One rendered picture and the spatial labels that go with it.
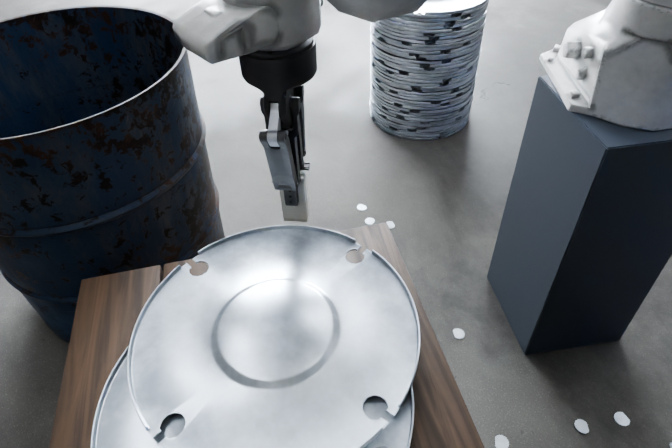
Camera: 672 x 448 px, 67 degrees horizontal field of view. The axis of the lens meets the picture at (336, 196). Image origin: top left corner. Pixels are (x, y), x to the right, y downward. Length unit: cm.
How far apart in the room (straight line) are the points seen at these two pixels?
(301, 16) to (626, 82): 41
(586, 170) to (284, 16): 43
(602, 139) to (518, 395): 46
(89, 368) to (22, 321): 59
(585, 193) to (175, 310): 51
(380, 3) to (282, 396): 34
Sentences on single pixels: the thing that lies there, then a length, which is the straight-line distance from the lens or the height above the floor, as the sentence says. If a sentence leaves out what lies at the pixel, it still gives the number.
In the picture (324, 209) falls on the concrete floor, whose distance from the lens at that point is 118.
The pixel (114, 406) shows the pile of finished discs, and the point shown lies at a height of 36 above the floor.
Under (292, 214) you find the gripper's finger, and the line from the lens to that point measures 62.
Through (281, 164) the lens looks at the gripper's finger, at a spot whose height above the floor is 49.
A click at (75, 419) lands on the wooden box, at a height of 35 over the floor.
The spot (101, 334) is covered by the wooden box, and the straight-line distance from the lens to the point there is 61.
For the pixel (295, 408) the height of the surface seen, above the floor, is 37.
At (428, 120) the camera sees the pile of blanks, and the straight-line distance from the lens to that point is 137.
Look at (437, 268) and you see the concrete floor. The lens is 107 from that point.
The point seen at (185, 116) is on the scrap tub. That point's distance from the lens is 81.
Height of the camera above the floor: 81
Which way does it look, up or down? 42 degrees down
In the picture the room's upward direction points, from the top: 3 degrees counter-clockwise
